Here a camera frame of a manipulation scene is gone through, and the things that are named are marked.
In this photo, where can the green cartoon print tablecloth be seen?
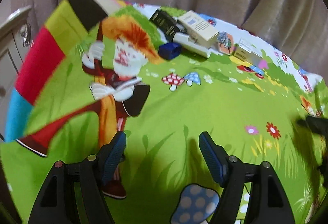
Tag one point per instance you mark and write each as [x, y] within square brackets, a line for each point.
[93, 69]

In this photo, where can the white tube box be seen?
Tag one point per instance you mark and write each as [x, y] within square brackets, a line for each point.
[188, 43]

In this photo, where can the white cabinet with silver edge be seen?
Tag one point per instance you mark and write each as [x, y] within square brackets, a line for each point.
[15, 43]

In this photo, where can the small beige labelled box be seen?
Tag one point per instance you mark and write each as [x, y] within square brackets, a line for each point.
[247, 52]

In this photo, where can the blue pencil sharpener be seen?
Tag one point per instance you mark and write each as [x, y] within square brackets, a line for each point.
[169, 50]

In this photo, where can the beige barcode carton box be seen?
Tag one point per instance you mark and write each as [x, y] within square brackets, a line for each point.
[199, 29]

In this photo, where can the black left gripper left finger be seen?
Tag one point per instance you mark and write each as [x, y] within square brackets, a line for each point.
[56, 200]

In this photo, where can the black rectangular box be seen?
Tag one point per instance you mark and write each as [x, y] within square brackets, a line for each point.
[167, 24]

